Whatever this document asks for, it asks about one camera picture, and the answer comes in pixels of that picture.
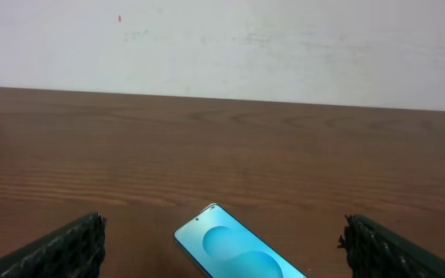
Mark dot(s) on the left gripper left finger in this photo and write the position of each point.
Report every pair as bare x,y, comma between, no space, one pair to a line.
75,250

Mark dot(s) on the teal screen smartphone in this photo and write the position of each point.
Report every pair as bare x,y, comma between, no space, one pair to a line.
223,247

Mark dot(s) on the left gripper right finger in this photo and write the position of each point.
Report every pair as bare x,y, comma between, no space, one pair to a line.
373,251

